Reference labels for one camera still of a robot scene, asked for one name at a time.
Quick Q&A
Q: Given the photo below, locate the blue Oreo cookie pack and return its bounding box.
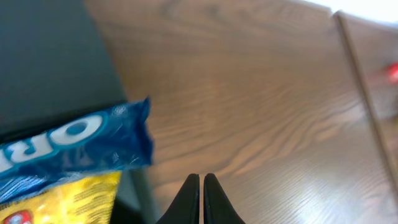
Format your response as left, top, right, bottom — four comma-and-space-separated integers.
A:
1, 98, 154, 203

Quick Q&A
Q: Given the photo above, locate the dark green open box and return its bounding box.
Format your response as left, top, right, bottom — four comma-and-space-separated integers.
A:
1, 0, 142, 223

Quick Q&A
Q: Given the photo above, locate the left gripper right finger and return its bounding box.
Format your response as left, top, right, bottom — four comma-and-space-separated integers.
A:
203, 173, 245, 224

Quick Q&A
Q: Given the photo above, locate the red object beyond table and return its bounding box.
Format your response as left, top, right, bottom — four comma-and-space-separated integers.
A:
387, 62, 398, 84

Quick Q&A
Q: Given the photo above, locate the yellow Hacks candy bag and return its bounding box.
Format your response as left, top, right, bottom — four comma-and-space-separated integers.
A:
1, 172, 121, 224

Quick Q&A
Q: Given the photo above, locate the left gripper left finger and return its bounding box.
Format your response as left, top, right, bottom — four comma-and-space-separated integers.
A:
156, 174, 200, 224

